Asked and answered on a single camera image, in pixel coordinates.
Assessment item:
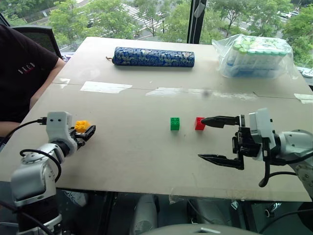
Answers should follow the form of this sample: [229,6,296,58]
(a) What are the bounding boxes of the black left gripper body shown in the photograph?
[69,132,87,149]

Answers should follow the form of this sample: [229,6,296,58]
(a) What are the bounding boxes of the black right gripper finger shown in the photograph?
[202,114,246,129]
[197,153,246,171]

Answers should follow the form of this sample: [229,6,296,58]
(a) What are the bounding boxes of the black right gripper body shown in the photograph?
[231,126,264,160]

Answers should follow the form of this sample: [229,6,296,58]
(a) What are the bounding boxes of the yellow toy brick cube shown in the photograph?
[74,120,91,134]

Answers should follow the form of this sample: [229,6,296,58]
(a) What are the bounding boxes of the red toy brick cube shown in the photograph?
[194,117,207,131]

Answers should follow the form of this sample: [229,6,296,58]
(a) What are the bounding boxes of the long scuffed tape strip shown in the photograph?
[145,87,259,101]

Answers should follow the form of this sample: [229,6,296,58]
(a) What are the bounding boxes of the white tape patch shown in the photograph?
[80,81,134,94]

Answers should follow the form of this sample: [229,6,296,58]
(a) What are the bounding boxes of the green toy brick cube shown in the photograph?
[170,117,181,132]

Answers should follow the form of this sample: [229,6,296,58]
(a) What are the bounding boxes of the clear bag of containers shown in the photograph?
[211,33,299,80]

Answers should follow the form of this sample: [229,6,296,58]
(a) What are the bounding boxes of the person in black shirt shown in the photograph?
[0,23,67,124]

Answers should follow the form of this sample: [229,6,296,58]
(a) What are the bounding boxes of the blue patterned cylinder roll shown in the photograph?
[105,47,195,70]

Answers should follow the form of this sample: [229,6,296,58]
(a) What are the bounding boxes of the white object with holes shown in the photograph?
[299,68,313,79]

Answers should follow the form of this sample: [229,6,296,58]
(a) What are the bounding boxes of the black mesh office chair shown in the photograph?
[11,25,63,60]

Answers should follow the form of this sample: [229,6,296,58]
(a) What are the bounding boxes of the grey robot leg shell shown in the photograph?
[129,193,158,235]

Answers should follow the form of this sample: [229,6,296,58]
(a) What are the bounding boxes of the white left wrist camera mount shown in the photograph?
[46,111,79,157]

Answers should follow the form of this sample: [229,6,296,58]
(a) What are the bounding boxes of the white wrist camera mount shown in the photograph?
[247,107,276,162]
[46,111,79,157]

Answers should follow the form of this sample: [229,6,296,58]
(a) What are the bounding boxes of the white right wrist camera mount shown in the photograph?
[247,107,276,162]

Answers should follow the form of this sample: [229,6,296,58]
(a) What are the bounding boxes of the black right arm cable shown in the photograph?
[258,137,313,188]

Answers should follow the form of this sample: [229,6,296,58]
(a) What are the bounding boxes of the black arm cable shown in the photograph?
[0,117,62,183]
[258,137,313,188]

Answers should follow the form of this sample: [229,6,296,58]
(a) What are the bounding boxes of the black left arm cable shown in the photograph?
[0,117,62,183]

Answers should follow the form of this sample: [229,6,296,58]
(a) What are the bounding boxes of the black window frame post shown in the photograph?
[186,0,208,45]

